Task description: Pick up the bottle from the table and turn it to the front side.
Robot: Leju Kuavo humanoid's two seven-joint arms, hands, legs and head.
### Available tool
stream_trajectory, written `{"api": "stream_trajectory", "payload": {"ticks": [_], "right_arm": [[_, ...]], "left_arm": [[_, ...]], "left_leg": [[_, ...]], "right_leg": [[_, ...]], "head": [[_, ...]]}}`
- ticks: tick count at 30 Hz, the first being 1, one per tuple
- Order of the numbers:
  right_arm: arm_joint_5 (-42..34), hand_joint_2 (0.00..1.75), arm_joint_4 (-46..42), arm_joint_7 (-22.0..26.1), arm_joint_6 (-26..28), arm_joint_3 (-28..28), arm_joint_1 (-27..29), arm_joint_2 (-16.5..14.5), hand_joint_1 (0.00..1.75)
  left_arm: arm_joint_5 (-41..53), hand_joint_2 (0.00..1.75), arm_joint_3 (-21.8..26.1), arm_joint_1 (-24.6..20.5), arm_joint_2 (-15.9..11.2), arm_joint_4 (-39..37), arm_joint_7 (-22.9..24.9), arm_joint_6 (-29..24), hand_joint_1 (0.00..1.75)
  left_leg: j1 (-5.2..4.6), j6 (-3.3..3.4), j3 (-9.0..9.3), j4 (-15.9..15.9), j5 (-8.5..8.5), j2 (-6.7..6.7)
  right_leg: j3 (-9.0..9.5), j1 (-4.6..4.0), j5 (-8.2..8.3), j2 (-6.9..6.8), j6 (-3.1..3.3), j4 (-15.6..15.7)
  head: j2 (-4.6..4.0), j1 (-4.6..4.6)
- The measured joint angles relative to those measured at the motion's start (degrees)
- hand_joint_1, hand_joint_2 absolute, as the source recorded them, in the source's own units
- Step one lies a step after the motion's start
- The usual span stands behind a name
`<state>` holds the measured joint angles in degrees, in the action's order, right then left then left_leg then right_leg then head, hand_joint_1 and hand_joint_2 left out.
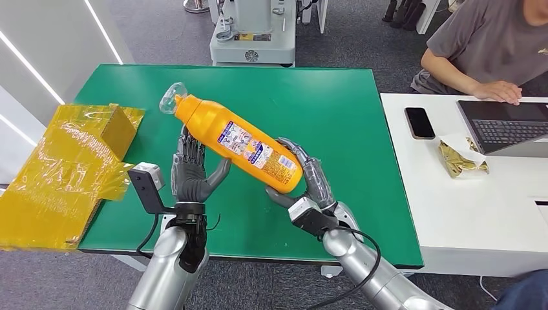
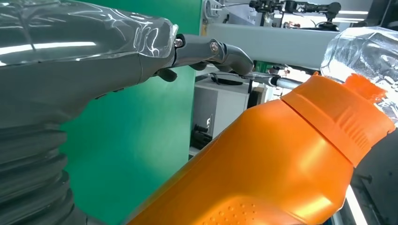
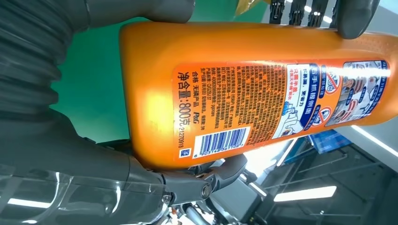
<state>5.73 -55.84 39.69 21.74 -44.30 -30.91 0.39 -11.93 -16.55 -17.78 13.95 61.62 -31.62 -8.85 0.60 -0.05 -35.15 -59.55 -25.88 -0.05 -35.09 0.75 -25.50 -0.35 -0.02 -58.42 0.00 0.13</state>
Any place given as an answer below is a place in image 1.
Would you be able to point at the white furniture panel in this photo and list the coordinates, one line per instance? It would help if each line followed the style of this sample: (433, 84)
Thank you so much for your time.
(428, 15)
(322, 15)

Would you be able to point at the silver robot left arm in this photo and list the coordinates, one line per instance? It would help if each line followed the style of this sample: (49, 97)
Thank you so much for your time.
(162, 265)

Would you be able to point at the person's blue trouser leg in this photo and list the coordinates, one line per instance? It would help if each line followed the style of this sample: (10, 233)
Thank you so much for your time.
(526, 295)

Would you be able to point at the person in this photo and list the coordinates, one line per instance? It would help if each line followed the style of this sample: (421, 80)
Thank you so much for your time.
(484, 43)

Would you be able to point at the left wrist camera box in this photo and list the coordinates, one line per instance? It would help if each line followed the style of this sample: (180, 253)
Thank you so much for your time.
(147, 192)

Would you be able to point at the white table foot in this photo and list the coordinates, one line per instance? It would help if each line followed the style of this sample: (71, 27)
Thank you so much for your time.
(330, 272)
(128, 262)

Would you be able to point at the chrome round stand base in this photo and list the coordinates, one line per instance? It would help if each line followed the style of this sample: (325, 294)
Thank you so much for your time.
(196, 6)

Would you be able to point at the yellow taped cardboard box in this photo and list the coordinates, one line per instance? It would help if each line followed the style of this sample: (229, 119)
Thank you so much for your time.
(64, 171)

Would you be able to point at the black smartphone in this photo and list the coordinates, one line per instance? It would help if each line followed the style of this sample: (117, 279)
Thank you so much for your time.
(419, 123)

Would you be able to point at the person's right hand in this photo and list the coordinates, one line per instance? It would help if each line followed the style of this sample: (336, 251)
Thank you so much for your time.
(496, 90)

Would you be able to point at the black chair legs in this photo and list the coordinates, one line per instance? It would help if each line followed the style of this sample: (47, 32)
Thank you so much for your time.
(404, 13)

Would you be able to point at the person's right forearm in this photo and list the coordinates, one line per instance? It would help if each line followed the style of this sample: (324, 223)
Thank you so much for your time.
(445, 75)

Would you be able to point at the dark grey laptop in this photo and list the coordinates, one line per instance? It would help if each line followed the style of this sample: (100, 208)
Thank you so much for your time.
(505, 128)

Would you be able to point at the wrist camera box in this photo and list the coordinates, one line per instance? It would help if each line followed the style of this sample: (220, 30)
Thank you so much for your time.
(147, 192)
(310, 220)

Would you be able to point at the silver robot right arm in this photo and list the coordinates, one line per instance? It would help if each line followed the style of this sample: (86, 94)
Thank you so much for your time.
(368, 274)

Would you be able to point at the gold snack packet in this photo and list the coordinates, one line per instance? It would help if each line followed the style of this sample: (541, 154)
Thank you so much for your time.
(456, 164)

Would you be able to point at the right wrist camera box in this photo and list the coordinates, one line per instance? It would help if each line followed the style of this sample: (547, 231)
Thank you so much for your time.
(310, 220)

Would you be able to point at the grey machine base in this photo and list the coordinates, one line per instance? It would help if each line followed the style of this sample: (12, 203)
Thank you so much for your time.
(252, 47)

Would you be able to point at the orange plastic bottle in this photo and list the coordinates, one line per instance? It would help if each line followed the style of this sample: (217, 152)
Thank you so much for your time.
(239, 141)

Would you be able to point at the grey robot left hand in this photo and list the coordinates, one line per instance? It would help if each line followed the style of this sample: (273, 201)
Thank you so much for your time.
(188, 179)

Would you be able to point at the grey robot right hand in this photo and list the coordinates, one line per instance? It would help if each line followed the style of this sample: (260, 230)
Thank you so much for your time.
(319, 184)

